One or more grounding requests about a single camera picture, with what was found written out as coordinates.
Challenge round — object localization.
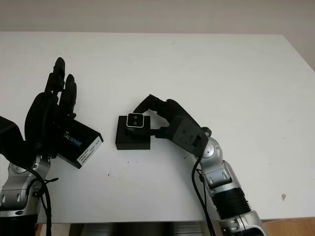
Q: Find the grey robot torso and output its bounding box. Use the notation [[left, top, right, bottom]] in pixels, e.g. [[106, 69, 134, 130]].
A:
[[70, 216, 215, 236]]

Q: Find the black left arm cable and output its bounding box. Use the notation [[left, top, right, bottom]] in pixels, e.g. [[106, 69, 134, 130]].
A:
[[27, 163, 60, 236]]

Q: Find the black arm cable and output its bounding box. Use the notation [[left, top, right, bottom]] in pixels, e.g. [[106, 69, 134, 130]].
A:
[[191, 157, 219, 236], [27, 163, 60, 236]]

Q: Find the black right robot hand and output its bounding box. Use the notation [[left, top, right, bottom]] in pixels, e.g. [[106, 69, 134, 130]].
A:
[[132, 94, 195, 139]]

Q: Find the black camera box base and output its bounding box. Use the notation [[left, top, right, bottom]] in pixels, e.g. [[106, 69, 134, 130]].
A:
[[115, 115, 152, 151]]

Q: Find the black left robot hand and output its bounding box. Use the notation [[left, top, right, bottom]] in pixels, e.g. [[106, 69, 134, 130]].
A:
[[24, 57, 78, 156]]

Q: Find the black RealSense box lid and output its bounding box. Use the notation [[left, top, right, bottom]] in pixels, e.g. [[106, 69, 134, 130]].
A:
[[56, 119, 104, 170]]

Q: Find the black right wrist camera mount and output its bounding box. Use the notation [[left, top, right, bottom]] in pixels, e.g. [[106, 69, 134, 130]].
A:
[[169, 116, 213, 158]]

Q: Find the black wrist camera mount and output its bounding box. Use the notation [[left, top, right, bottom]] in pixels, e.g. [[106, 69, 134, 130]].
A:
[[169, 116, 213, 158], [0, 115, 27, 161]]

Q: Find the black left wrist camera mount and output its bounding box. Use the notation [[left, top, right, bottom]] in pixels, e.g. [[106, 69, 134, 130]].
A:
[[0, 115, 27, 161]]

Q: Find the small silver depth camera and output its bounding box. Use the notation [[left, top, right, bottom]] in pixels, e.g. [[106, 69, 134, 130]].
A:
[[126, 112, 145, 129]]

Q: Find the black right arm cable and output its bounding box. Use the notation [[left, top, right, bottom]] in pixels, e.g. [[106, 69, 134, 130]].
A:
[[191, 157, 219, 236]]

